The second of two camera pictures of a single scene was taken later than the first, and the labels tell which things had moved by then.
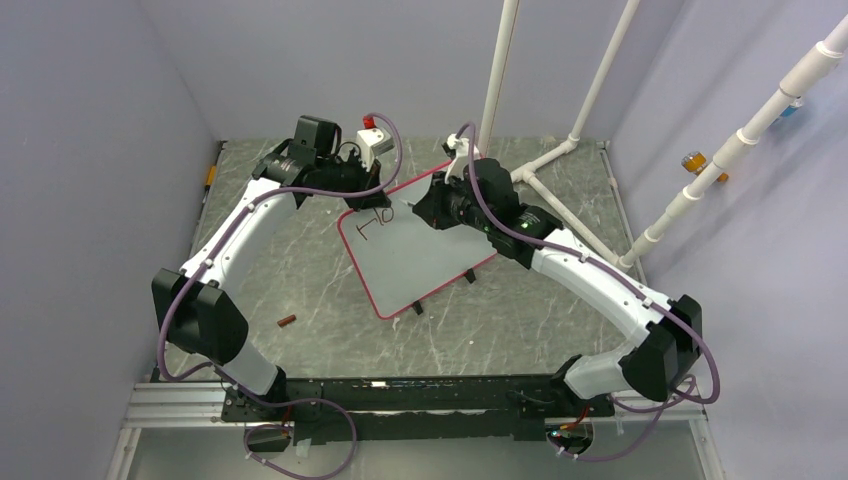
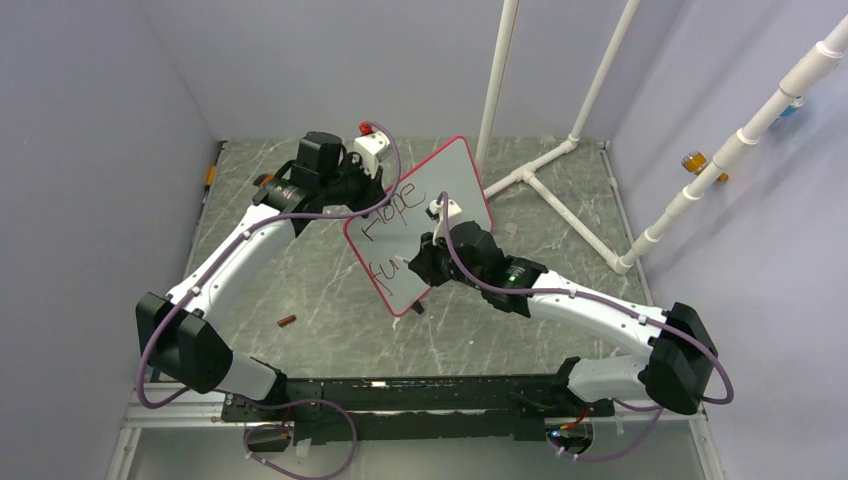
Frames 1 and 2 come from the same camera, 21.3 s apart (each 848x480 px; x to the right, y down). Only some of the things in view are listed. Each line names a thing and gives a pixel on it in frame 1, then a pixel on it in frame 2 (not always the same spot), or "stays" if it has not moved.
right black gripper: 432,206 -> 425,263
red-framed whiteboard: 401,260 stays
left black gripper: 377,199 stays
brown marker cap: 284,321 stays
